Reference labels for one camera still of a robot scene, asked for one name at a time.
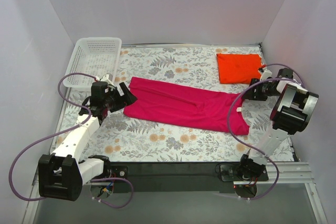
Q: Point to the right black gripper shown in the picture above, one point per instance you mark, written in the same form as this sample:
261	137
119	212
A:
256	91

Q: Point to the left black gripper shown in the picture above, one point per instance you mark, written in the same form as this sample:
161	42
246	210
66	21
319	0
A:
122	97

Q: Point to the white plastic basket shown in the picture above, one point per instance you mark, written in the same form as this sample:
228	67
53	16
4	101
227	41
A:
93	56

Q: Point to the pink t shirt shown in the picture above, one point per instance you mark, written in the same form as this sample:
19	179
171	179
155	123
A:
174	104

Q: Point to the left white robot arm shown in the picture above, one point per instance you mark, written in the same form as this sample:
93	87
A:
61	174

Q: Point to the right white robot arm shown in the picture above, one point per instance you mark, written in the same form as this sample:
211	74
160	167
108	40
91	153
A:
291	114

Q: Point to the folded orange t shirt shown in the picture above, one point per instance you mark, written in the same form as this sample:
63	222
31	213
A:
238	69

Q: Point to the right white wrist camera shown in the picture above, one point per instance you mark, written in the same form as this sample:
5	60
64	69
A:
264	73

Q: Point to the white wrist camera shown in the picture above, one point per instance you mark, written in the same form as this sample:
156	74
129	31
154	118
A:
106	78
264	73

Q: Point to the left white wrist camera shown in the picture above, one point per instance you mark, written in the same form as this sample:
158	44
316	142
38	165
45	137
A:
106	78

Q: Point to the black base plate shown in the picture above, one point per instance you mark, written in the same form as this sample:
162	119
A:
185	176

